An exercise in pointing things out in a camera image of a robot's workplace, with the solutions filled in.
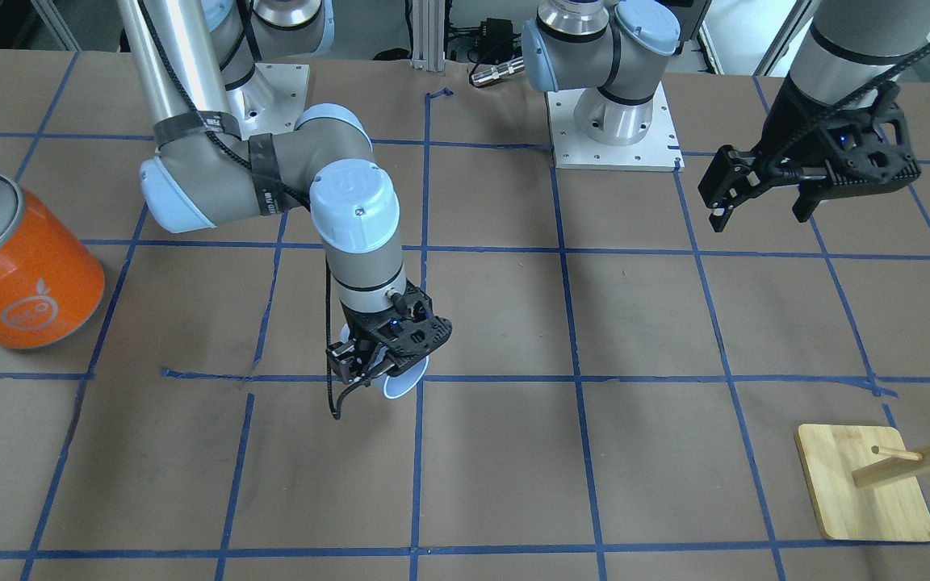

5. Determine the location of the silver cylindrical connector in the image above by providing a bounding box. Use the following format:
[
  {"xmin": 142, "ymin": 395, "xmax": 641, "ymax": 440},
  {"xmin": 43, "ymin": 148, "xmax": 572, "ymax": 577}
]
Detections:
[{"xmin": 469, "ymin": 56, "xmax": 526, "ymax": 88}]

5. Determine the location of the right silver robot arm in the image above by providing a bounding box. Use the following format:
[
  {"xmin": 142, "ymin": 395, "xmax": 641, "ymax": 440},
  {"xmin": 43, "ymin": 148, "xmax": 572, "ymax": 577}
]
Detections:
[{"xmin": 118, "ymin": 1, "xmax": 453, "ymax": 399}]

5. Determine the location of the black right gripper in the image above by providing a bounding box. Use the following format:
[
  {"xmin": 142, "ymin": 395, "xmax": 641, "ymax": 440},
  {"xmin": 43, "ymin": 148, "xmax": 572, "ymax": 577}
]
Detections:
[{"xmin": 325, "ymin": 281, "xmax": 453, "ymax": 385}]

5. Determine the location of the wooden mug rack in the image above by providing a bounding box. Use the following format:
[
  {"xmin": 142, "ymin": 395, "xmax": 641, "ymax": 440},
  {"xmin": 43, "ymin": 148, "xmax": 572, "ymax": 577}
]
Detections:
[{"xmin": 791, "ymin": 420, "xmax": 930, "ymax": 544}]

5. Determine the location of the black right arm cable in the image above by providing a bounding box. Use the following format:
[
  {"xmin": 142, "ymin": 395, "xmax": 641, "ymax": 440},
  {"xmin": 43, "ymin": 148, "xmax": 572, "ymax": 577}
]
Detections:
[{"xmin": 136, "ymin": 0, "xmax": 401, "ymax": 422}]

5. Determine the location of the white paper cup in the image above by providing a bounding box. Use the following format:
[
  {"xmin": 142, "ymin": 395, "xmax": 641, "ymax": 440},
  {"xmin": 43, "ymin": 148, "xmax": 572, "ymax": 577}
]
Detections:
[{"xmin": 331, "ymin": 324, "xmax": 429, "ymax": 401}]

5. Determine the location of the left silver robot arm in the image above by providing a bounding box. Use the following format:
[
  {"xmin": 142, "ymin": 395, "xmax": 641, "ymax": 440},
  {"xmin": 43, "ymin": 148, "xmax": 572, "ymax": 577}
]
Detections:
[{"xmin": 521, "ymin": 1, "xmax": 930, "ymax": 232}]

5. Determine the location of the aluminium frame post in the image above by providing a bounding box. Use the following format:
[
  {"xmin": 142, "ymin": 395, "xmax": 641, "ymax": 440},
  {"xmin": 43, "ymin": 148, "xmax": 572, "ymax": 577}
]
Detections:
[{"xmin": 405, "ymin": 1, "xmax": 449, "ymax": 76}]

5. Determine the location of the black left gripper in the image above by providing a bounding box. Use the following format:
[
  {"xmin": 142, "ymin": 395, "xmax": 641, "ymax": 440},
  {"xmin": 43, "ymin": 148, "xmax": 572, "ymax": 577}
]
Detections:
[{"xmin": 698, "ymin": 78, "xmax": 920, "ymax": 234}]

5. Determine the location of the orange soda can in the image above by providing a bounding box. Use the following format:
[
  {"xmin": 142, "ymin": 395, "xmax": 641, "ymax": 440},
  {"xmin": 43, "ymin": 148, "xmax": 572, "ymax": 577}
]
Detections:
[{"xmin": 0, "ymin": 173, "xmax": 106, "ymax": 349}]

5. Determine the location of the black power adapter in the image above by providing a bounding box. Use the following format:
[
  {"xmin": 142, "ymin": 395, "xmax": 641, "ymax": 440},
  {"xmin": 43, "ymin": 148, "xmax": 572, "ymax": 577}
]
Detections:
[{"xmin": 476, "ymin": 18, "xmax": 514, "ymax": 52}]

